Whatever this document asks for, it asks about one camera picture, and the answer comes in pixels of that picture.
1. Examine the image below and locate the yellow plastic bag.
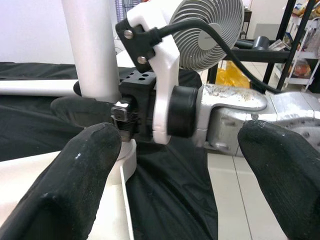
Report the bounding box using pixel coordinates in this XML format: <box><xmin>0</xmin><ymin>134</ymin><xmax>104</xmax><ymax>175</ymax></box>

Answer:
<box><xmin>215</xmin><ymin>61</ymin><xmax>251</xmax><ymax>89</ymax></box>

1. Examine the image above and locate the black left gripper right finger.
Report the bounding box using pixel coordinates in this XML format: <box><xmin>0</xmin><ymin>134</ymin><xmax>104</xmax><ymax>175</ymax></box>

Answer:
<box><xmin>237</xmin><ymin>119</ymin><xmax>320</xmax><ymax>240</ymax></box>

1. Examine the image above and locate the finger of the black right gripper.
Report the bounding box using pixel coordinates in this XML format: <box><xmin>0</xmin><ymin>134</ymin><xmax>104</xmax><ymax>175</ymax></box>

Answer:
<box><xmin>51</xmin><ymin>96</ymin><xmax>118</xmax><ymax>129</ymax></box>

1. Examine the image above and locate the white round floor fan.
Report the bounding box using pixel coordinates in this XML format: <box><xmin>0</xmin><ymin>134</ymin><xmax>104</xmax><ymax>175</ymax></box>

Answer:
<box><xmin>114</xmin><ymin>0</ymin><xmax>246</xmax><ymax>75</ymax></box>

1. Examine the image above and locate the black cloth table cover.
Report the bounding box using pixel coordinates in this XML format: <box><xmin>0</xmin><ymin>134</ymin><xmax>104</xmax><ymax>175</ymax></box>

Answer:
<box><xmin>0</xmin><ymin>61</ymin><xmax>220</xmax><ymax>240</ymax></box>

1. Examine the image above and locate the white storage cart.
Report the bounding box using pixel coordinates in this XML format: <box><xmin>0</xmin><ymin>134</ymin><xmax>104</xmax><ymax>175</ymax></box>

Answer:
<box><xmin>274</xmin><ymin>17</ymin><xmax>320</xmax><ymax>87</ymax></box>

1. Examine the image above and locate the white plastic table top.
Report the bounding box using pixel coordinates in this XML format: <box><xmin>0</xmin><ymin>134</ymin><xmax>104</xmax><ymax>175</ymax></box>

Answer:
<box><xmin>0</xmin><ymin>138</ymin><xmax>138</xmax><ymax>240</ymax></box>

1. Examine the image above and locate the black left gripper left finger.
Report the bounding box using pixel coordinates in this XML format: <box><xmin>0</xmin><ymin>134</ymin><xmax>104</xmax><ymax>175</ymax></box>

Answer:
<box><xmin>0</xmin><ymin>122</ymin><xmax>123</xmax><ymax>240</ymax></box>

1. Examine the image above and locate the black stand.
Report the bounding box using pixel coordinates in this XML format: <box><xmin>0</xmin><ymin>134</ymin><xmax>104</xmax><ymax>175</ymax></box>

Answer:
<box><xmin>207</xmin><ymin>0</ymin><xmax>317</xmax><ymax>91</ymax></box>

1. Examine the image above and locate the grey plastic cylinder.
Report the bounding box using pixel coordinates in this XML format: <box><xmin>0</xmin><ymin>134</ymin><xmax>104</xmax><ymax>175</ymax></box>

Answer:
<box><xmin>252</xmin><ymin>35</ymin><xmax>271</xmax><ymax>51</ymax></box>

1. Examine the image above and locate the white plastic table leg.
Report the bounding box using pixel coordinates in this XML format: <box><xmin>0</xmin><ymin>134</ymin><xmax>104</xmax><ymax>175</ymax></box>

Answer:
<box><xmin>61</xmin><ymin>0</ymin><xmax>121</xmax><ymax>103</ymax></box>
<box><xmin>0</xmin><ymin>79</ymin><xmax>83</xmax><ymax>97</ymax></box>

